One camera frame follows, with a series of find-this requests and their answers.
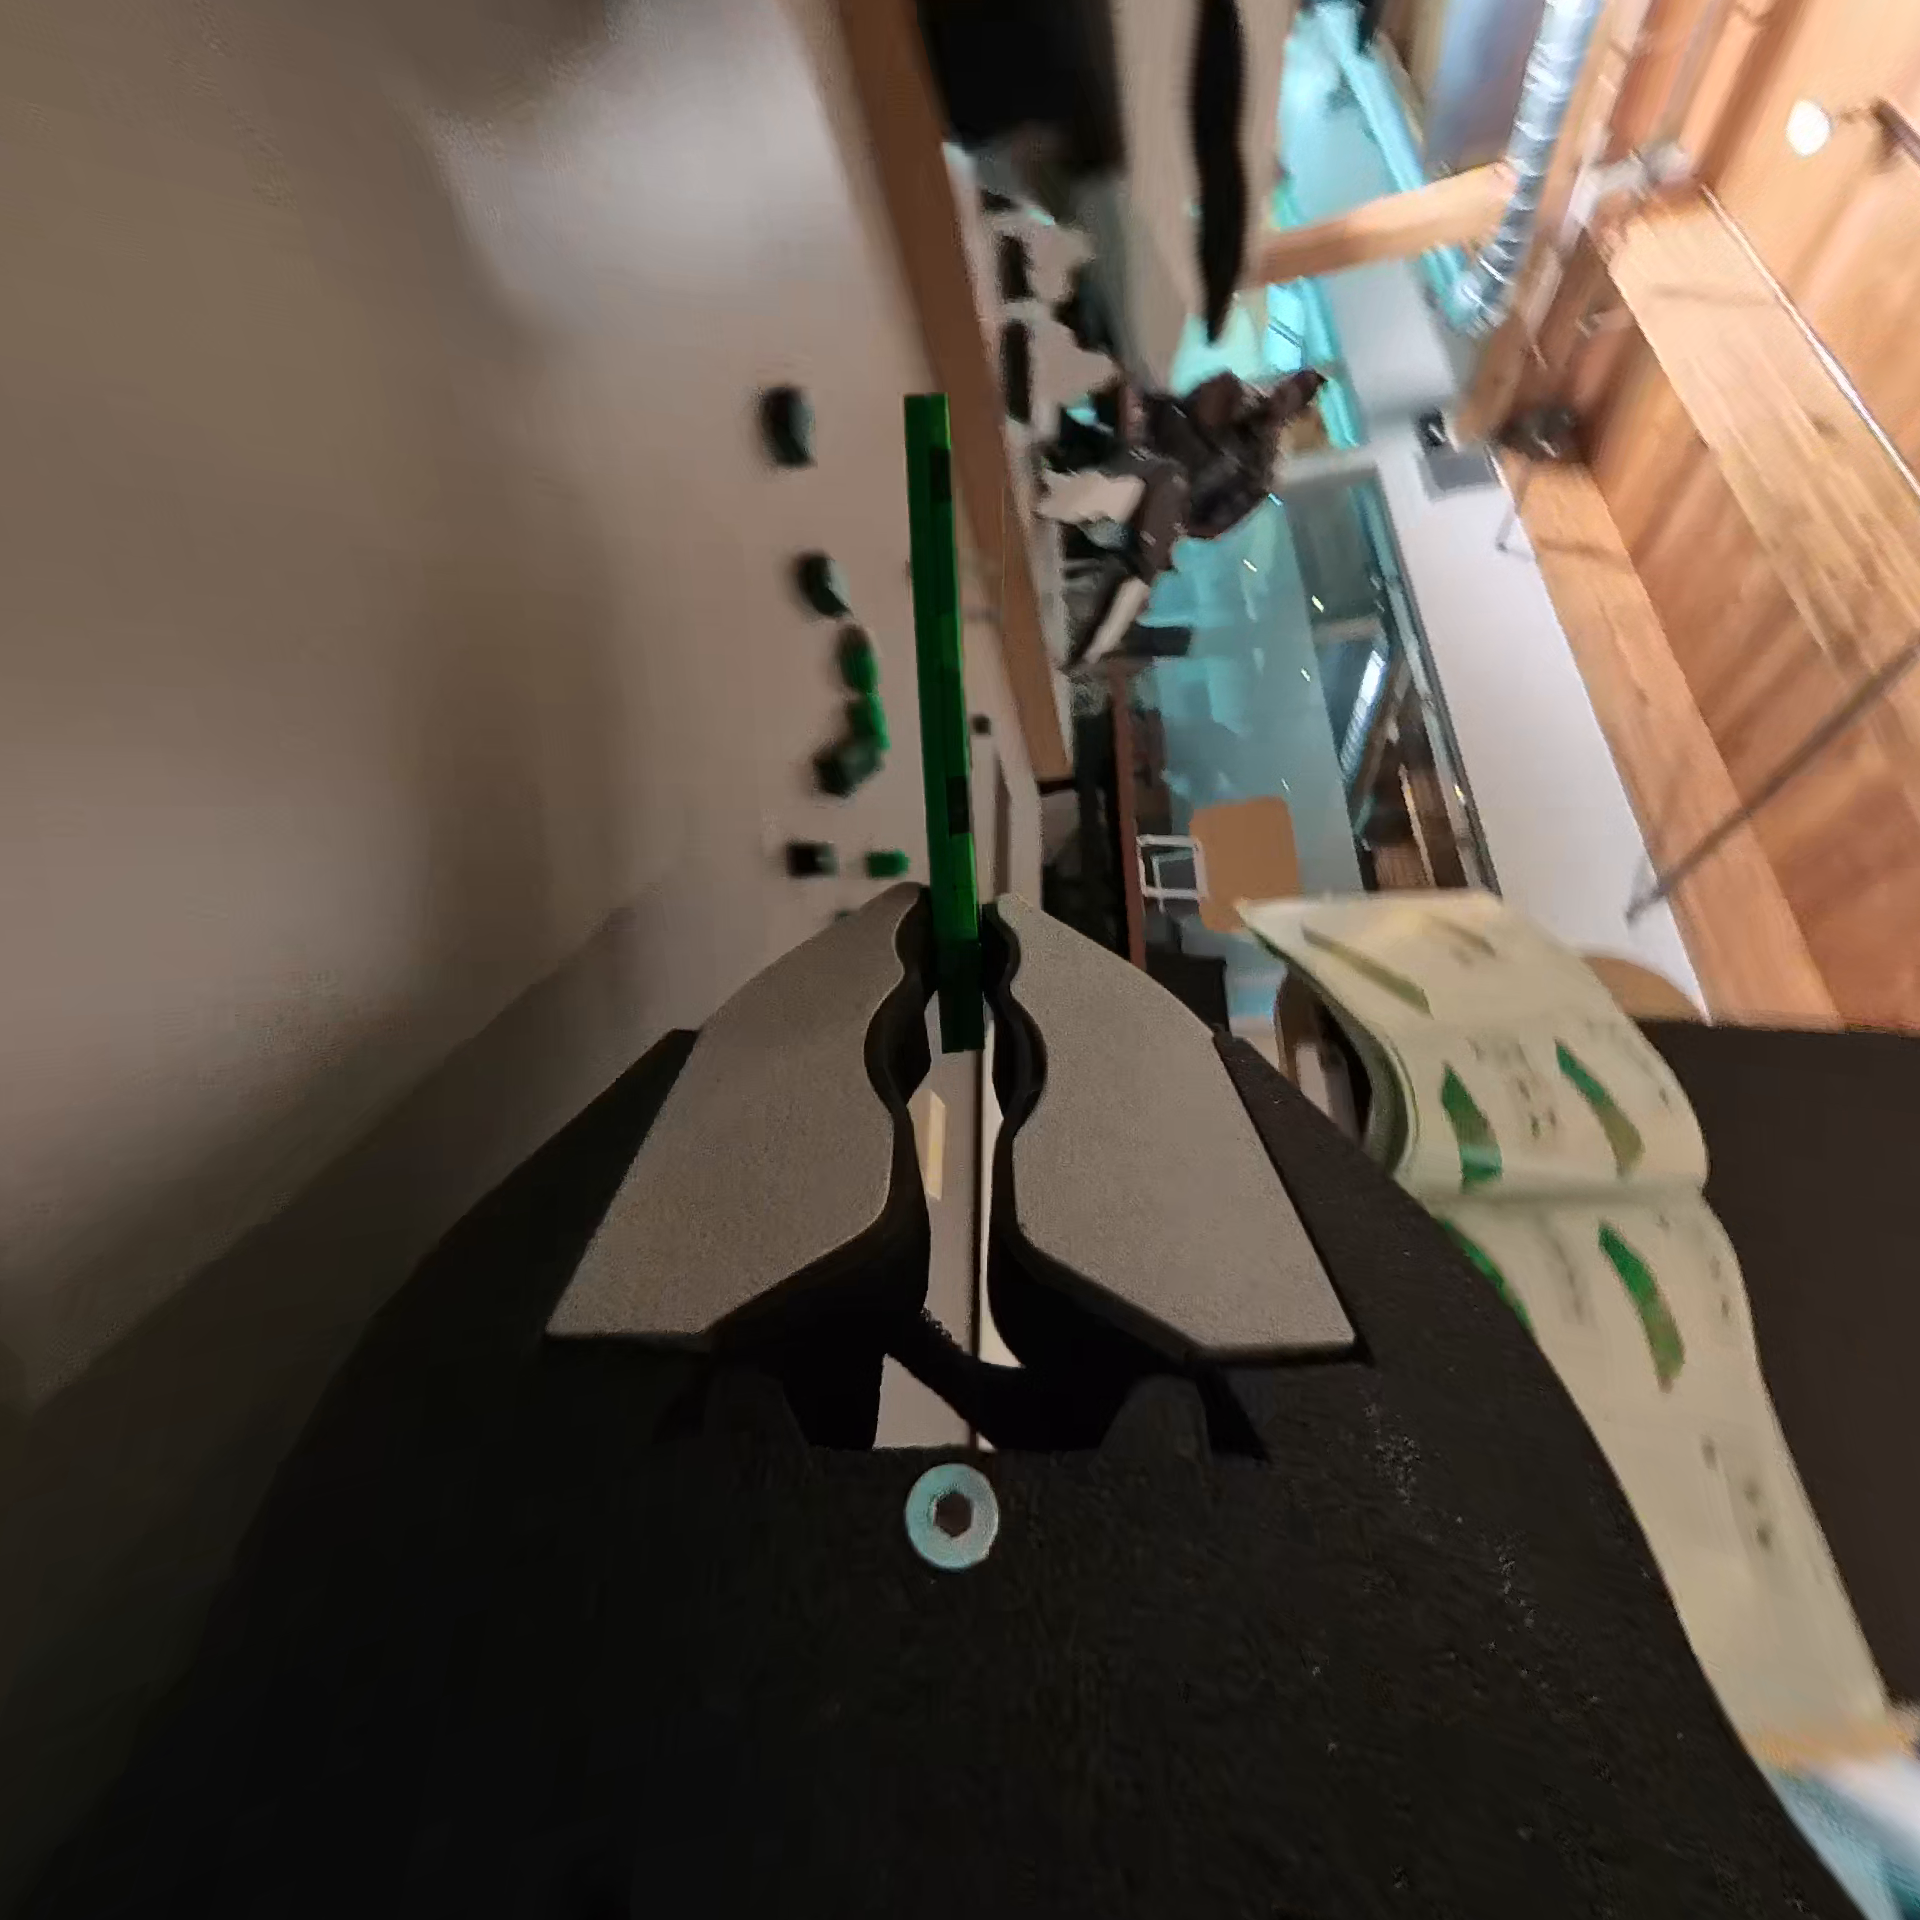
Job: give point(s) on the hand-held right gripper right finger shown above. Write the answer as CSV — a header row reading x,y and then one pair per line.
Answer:
x,y
1155,1155

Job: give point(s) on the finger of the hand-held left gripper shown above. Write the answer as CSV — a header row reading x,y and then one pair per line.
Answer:
x,y
1200,149

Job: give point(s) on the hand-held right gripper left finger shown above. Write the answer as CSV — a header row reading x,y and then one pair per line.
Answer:
x,y
751,1142

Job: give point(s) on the long green studded plate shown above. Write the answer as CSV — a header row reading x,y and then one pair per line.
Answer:
x,y
938,675

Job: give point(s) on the grey desk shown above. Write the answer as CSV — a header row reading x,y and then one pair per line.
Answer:
x,y
376,525

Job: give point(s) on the small dark green brick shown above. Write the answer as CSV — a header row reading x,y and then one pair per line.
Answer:
x,y
822,582
782,425
810,858

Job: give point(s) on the tan board book stand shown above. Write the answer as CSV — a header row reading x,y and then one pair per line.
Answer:
x,y
1243,855

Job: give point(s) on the open building instruction booklet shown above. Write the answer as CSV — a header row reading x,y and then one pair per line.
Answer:
x,y
1529,1050

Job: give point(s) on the silver ventilation duct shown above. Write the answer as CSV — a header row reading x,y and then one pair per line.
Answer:
x,y
1517,166

